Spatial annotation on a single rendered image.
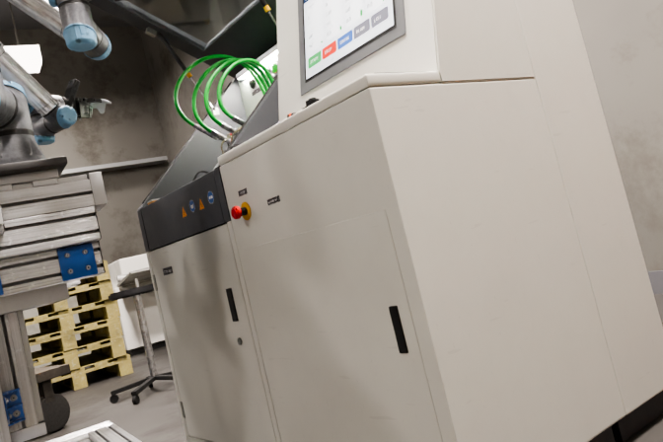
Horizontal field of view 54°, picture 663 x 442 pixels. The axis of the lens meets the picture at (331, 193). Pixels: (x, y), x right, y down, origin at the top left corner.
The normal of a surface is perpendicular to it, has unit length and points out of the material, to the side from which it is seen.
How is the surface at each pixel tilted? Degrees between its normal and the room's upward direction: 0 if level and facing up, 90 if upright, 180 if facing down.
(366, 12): 76
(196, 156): 90
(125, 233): 90
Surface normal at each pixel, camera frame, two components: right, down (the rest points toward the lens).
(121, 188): 0.48, -0.18
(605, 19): -0.85, 0.16
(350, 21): -0.82, -0.10
